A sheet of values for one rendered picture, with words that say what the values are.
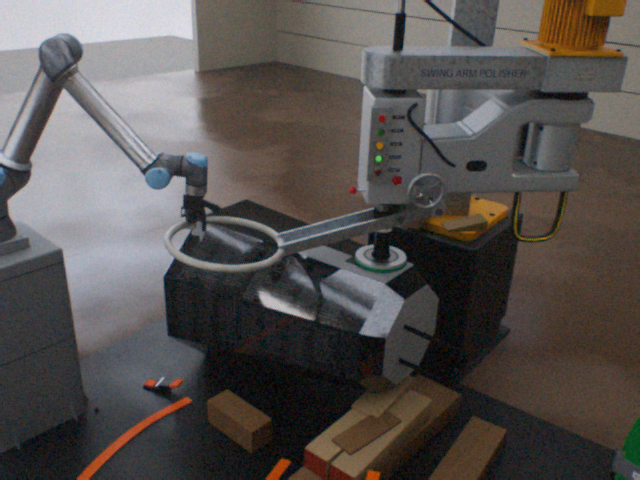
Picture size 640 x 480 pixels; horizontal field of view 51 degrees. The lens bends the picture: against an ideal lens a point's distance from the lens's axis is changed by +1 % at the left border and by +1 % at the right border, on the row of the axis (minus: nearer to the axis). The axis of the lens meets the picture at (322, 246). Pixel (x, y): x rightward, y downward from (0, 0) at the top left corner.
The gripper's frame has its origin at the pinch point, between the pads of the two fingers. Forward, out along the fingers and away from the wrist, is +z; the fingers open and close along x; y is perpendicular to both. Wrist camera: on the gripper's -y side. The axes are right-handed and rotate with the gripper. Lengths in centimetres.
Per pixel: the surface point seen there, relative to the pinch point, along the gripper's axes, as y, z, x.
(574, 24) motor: -97, -104, 92
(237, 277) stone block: -12.3, 17.1, 13.4
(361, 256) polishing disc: -48, -4, 52
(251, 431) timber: 0, 69, 52
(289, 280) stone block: -24.2, 10.4, 35.8
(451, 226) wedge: -111, -4, 46
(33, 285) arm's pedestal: 65, 17, -16
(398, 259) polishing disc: -59, -5, 63
